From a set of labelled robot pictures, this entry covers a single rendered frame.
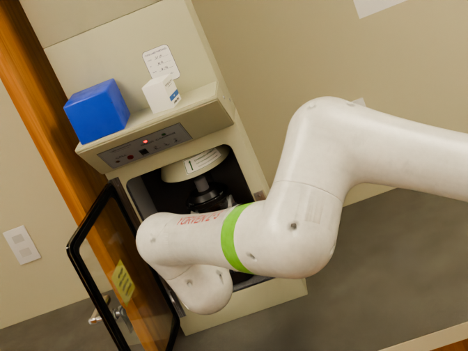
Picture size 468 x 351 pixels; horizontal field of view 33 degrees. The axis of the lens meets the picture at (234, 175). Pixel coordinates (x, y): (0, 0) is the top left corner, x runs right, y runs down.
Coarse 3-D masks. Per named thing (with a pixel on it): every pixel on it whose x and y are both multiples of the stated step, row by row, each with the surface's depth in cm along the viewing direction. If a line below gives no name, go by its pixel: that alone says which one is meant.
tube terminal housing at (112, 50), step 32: (96, 32) 166; (128, 32) 166; (160, 32) 166; (192, 32) 166; (64, 64) 169; (96, 64) 169; (128, 64) 169; (192, 64) 169; (128, 96) 172; (224, 96) 172; (224, 128) 174; (160, 160) 177; (256, 160) 186; (256, 288) 189; (288, 288) 189; (192, 320) 193; (224, 320) 192
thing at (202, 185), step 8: (200, 176) 187; (200, 184) 185; (208, 184) 189; (216, 184) 187; (192, 192) 188; (200, 192) 186; (208, 192) 184; (216, 192) 184; (192, 200) 185; (200, 200) 184
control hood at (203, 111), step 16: (192, 96) 166; (208, 96) 161; (144, 112) 169; (160, 112) 164; (176, 112) 161; (192, 112) 162; (208, 112) 164; (224, 112) 165; (128, 128) 163; (144, 128) 162; (160, 128) 164; (192, 128) 168; (208, 128) 170; (80, 144) 166; (96, 144) 164; (112, 144) 165; (96, 160) 169
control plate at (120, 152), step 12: (156, 132) 165; (168, 132) 166; (180, 132) 168; (132, 144) 167; (144, 144) 168; (156, 144) 170; (168, 144) 171; (108, 156) 169; (120, 156) 170; (144, 156) 173
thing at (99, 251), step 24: (120, 216) 176; (96, 240) 162; (120, 240) 173; (72, 264) 151; (96, 264) 159; (120, 264) 169; (144, 264) 181; (120, 288) 166; (144, 288) 177; (144, 312) 173; (168, 312) 185; (144, 336) 169; (168, 336) 181
